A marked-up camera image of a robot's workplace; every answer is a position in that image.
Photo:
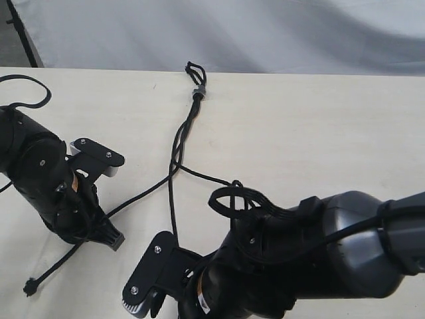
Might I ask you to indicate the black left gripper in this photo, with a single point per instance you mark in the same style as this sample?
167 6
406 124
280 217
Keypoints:
70 207

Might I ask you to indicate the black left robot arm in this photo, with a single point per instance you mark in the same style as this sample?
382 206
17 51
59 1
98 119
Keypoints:
27 148

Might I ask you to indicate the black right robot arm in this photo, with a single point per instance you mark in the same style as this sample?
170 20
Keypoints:
346 246

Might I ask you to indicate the black backdrop stand pole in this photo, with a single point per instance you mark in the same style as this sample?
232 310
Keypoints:
26 42

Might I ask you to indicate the grey backdrop cloth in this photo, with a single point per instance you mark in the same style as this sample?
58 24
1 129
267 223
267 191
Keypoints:
302 37

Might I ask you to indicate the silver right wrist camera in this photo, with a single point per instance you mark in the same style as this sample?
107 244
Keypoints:
162 271

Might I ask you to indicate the clear adhesive tape piece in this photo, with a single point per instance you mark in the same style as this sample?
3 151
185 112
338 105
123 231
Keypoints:
199 90

